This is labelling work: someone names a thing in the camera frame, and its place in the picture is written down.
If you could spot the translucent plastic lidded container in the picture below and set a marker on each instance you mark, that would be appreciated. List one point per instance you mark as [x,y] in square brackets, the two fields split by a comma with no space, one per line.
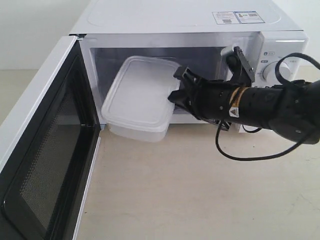
[136,105]

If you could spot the blue white label sticker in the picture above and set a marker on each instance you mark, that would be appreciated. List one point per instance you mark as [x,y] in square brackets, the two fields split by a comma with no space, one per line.
[237,17]

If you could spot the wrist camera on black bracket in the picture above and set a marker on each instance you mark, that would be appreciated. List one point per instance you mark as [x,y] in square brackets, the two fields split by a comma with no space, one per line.
[237,62]

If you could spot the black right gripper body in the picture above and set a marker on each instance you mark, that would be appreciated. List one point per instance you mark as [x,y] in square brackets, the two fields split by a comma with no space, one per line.
[209,99]

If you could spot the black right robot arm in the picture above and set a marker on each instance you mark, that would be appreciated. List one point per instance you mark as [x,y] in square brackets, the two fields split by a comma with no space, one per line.
[291,112]

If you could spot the white microwave oven body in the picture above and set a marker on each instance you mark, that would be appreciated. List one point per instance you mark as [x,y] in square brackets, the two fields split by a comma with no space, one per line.
[185,31]

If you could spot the white microwave door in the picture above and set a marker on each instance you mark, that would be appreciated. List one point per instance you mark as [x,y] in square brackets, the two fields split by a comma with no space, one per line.
[48,145]

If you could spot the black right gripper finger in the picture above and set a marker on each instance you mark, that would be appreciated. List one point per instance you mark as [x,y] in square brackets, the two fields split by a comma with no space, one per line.
[180,98]
[184,74]

